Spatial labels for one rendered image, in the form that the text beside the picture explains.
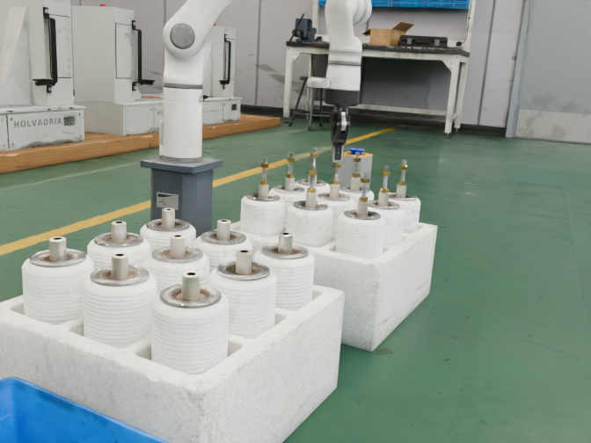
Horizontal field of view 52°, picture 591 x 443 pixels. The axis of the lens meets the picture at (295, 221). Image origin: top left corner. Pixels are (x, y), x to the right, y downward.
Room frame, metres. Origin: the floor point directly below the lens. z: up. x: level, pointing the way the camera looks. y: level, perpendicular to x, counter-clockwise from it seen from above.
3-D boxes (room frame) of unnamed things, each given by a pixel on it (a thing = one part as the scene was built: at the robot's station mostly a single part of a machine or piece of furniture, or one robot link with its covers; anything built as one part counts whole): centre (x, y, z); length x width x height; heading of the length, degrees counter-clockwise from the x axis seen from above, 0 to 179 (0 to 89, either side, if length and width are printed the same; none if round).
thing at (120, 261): (0.75, 0.23, 0.26); 0.02 x 0.02 x 0.03
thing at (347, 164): (1.64, -0.15, 0.16); 0.07 x 0.07 x 0.31; 62
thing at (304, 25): (5.82, 0.03, 0.87); 0.41 x 0.17 x 0.25; 159
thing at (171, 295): (0.70, 0.12, 0.25); 0.08 x 0.08 x 0.01
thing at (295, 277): (0.91, 0.01, 0.16); 0.10 x 0.10 x 0.18
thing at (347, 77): (1.34, -0.07, 0.52); 0.11 x 0.09 x 0.06; 96
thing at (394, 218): (1.29, -0.19, 0.16); 0.10 x 0.10 x 0.18
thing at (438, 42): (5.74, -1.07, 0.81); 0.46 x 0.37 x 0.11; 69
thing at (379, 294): (1.35, -0.08, 0.09); 0.39 x 0.39 x 0.18; 62
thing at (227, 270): (0.80, 0.07, 0.25); 0.08 x 0.08 x 0.01
